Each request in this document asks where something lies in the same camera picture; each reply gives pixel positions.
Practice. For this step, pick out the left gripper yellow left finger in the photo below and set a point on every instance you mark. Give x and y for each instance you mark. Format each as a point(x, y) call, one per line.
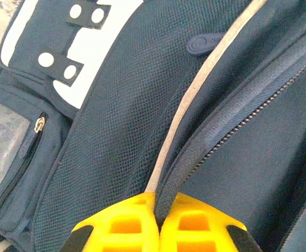
point(131, 236)

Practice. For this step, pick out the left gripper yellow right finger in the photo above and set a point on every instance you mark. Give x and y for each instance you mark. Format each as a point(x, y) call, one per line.
point(194, 236)

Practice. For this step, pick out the navy blue backpack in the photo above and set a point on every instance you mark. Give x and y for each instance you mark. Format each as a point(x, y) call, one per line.
point(116, 131)

